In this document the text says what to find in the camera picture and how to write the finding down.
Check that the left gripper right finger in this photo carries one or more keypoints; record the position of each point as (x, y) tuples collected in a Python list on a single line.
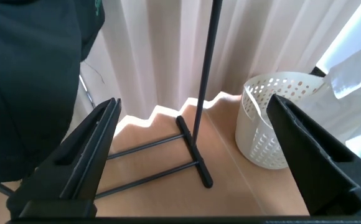
[(320, 161)]

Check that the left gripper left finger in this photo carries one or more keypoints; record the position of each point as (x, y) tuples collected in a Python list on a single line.
[(74, 168)]

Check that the white laundry basket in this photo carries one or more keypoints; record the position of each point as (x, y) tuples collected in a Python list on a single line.
[(255, 140)]

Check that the black clothes rack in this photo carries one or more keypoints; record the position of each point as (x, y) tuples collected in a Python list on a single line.
[(207, 62)]

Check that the beige curtain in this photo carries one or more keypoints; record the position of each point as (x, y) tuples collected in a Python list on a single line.
[(168, 46)]

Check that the black garment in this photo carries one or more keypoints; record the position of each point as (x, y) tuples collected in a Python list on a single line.
[(28, 77)]

